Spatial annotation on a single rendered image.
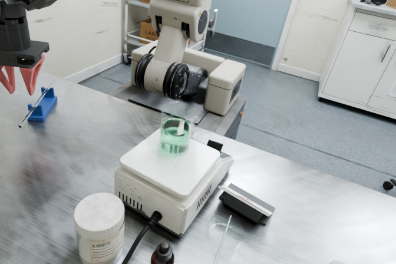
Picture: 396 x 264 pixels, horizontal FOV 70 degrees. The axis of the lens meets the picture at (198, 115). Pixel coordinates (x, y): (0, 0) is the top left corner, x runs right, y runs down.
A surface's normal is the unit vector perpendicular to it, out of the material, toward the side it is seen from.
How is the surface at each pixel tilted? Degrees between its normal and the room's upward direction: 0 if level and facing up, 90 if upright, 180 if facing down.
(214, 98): 90
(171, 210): 90
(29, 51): 2
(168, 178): 0
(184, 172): 0
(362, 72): 90
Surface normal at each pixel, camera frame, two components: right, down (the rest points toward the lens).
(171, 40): -0.28, 0.02
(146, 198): -0.47, 0.40
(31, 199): 0.15, -0.84
